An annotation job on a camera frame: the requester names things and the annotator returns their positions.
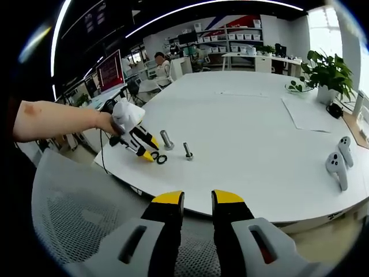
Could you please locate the white laptop with red screen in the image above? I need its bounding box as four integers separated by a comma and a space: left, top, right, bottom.
85, 48, 128, 102

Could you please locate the small plant in glass bowl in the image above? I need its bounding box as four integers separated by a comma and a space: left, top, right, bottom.
284, 77, 314, 95

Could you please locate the white bottle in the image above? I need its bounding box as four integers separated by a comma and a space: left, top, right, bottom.
352, 90, 366, 119

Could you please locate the black monitor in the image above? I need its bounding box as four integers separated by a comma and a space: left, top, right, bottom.
177, 32, 198, 46

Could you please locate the green leafy plant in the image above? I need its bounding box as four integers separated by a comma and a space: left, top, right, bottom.
299, 48, 357, 102

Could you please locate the white handheld controller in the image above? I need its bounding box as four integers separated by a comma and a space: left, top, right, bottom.
337, 136, 355, 169
325, 151, 349, 192

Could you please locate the small black object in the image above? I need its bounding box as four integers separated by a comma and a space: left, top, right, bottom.
326, 102, 345, 119

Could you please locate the white background desk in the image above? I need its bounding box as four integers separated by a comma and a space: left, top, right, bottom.
221, 51, 304, 77

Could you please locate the white paper sheet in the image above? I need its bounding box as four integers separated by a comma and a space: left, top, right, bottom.
281, 96, 347, 134

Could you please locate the large steel threaded stud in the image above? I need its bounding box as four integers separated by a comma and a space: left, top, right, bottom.
159, 130, 175, 152

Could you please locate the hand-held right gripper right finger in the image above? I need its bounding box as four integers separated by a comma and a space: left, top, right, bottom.
211, 189, 329, 277

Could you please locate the small potted desk plant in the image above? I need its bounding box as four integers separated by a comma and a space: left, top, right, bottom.
257, 44, 276, 57

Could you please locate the grey mesh office chair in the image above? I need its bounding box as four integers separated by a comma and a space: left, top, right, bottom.
31, 148, 226, 277

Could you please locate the white plant pot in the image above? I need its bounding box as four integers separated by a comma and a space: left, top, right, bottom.
317, 84, 340, 106

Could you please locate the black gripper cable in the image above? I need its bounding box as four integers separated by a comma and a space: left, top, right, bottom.
99, 128, 110, 174

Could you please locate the shelving with white bins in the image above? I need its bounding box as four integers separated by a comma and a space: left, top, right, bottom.
165, 17, 265, 55

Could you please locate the person's left hand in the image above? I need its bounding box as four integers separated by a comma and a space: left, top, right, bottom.
96, 111, 126, 136

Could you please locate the small steel threaded stud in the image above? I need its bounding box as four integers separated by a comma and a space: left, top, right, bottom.
182, 141, 195, 161

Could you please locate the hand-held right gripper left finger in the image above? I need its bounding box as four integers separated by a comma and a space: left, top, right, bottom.
71, 190, 185, 277

